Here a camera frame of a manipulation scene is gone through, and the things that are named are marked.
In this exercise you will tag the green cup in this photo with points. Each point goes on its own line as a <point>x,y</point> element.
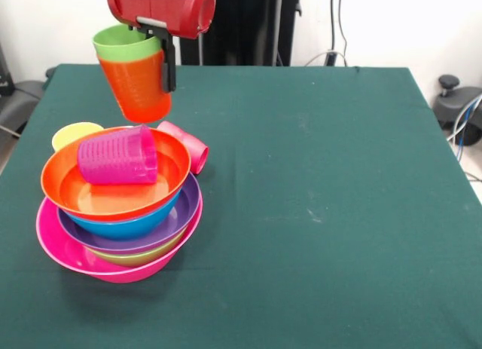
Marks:
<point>120,43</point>

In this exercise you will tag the orange cup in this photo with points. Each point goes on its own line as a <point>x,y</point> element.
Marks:
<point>139,89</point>

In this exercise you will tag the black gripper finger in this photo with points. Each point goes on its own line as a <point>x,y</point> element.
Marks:
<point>169,66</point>

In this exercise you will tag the purple cup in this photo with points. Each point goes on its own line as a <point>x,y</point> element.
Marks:
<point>116,157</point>

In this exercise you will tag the purple bowl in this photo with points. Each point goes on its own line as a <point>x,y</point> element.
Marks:
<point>188,209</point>

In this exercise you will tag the green bowl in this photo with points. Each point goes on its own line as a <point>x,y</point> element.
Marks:
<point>132,258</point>

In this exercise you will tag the black equipment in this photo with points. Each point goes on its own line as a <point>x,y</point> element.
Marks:
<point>26,92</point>

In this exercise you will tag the yellow cup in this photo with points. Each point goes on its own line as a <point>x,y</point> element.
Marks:
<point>69,136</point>

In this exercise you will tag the orange bowl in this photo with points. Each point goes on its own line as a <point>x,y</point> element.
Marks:
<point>173,168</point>

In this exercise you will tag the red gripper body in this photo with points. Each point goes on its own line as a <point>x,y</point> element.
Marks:
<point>158,11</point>

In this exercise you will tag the red cup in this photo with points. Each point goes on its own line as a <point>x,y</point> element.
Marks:
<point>196,145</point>

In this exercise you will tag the black plug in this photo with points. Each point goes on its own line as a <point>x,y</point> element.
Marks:
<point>331,59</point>

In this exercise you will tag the blue bowl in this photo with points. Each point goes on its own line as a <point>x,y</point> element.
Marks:
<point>124,228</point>

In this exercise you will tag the dark green tablecloth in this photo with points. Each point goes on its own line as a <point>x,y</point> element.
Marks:
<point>395,288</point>

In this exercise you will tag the pink bowl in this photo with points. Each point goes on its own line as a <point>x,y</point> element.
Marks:
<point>56,239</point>

